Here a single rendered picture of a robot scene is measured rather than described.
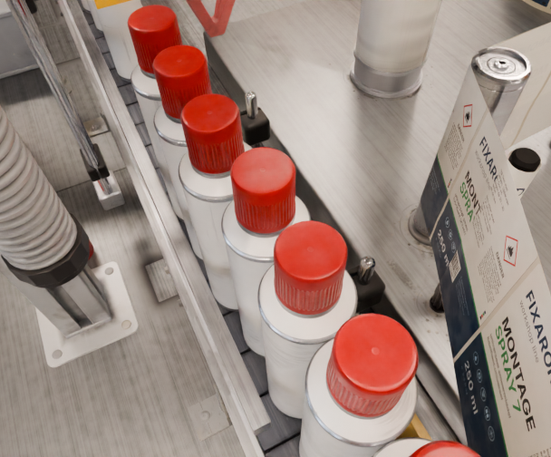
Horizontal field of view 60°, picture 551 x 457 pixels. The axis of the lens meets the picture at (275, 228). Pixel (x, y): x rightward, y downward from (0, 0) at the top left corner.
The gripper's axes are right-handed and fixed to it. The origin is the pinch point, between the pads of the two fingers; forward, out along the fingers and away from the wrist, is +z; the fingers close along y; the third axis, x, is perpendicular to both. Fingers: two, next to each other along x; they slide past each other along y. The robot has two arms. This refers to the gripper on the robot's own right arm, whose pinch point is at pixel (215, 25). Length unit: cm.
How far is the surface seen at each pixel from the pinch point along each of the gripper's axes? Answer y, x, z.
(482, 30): 3.2, -38.2, 14.0
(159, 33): -9.7, 6.6, -6.8
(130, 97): 11.6, 8.6, 13.3
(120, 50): 14.3, 7.7, 8.6
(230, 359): -27.3, 10.4, 5.3
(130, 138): -4.6, 10.7, 5.2
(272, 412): -29.5, 8.8, 13.6
